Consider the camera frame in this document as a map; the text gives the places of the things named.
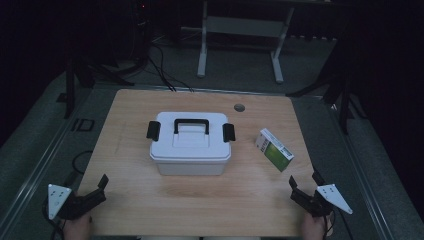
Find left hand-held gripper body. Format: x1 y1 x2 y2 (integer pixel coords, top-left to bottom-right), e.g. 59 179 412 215
47 183 94 221

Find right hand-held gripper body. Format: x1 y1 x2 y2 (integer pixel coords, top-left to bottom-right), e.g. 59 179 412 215
289 183 354 218

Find green and white medicine box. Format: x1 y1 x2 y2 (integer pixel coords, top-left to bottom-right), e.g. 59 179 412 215
254 128 295 173

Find white plastic storage box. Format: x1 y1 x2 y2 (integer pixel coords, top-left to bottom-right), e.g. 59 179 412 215
155 159 228 177

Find white storage box lid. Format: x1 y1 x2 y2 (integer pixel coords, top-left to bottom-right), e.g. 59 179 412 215
146 111 237 164

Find person's right hand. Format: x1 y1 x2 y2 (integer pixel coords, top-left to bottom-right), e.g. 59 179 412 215
301 211 335 240

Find person's left hand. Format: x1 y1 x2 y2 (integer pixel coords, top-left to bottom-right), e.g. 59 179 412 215
62 213 95 240

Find black tripod stand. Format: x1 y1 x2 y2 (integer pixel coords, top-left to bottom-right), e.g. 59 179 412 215
62 49 136 120
285 63 368 136

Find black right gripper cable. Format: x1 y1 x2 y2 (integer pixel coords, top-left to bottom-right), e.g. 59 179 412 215
322 208 355 240

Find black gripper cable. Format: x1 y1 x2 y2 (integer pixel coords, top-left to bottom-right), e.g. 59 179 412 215
41 149 95 240
322 208 355 240

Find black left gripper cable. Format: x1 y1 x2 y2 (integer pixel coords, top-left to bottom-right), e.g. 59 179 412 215
41 149 95 240

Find black floor cables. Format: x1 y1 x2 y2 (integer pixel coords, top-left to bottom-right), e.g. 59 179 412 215
145 42 195 93

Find white metal desk frame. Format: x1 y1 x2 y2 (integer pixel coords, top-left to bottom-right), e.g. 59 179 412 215
196 0 297 85

